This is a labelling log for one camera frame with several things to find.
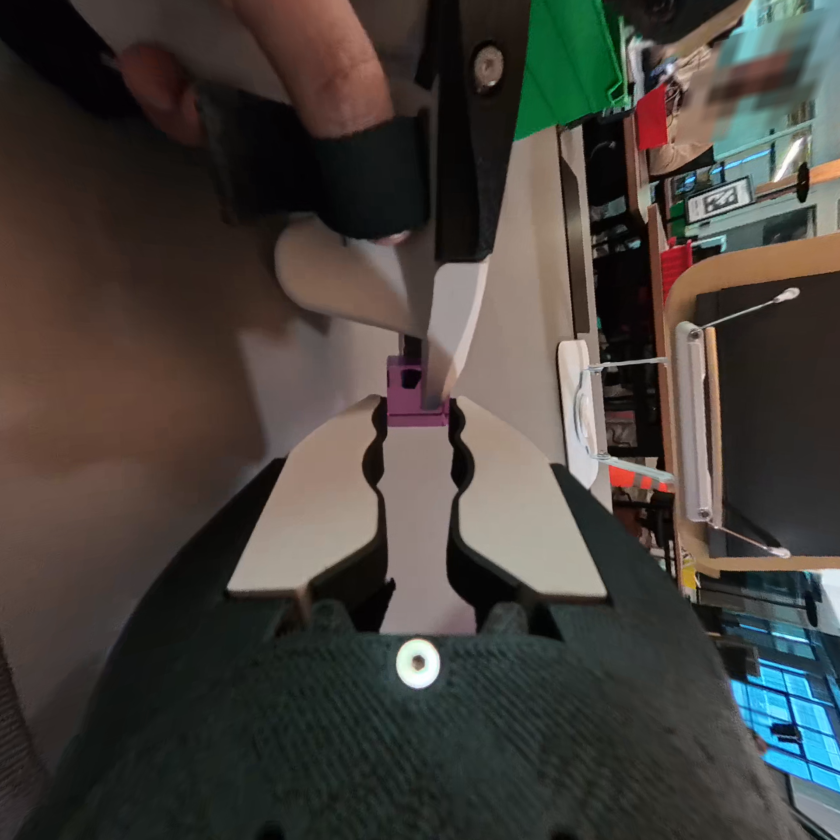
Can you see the purple translucent cube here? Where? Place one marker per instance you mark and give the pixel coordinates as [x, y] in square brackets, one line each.
[407, 394]

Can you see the person's left hand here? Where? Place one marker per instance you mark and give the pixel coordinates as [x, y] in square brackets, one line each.
[321, 65]

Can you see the white rounded plate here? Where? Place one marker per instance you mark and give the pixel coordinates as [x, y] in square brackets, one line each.
[577, 400]

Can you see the red cloth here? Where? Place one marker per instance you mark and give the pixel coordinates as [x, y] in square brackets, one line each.
[651, 118]

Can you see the grey desk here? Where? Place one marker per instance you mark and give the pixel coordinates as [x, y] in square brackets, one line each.
[531, 295]

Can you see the green plastic bin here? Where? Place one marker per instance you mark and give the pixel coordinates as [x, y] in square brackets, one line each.
[564, 59]

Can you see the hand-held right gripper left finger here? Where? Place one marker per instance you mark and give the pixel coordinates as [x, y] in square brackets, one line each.
[308, 518]

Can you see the framed marker sign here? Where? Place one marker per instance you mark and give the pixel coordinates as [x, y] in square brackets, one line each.
[720, 199]

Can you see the wooden chair with black seat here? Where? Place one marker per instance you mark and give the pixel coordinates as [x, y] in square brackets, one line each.
[774, 420]

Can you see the red plastic bin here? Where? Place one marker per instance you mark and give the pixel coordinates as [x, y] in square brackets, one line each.
[676, 269]

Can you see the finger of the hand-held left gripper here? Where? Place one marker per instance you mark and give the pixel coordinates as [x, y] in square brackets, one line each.
[459, 308]

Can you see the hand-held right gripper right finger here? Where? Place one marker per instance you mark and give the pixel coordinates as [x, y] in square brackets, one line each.
[525, 518]

